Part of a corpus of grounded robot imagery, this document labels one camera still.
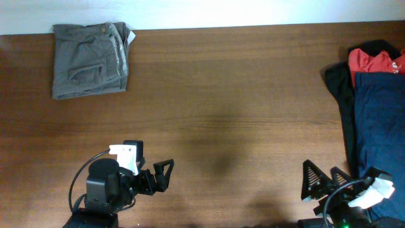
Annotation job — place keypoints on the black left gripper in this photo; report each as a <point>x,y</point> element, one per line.
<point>162,179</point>

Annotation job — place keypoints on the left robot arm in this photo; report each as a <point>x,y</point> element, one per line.
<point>115,178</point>

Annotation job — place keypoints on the grey shorts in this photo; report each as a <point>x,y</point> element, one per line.
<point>90,60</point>

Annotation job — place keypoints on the black garment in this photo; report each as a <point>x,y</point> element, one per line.
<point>338,81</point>

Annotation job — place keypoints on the red garment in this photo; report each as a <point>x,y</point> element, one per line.
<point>359,62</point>

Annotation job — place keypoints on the navy blue garment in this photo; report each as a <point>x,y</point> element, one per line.
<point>379,123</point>

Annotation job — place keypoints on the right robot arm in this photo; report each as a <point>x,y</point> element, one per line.
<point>344,201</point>

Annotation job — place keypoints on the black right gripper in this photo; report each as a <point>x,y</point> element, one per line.
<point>325,183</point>

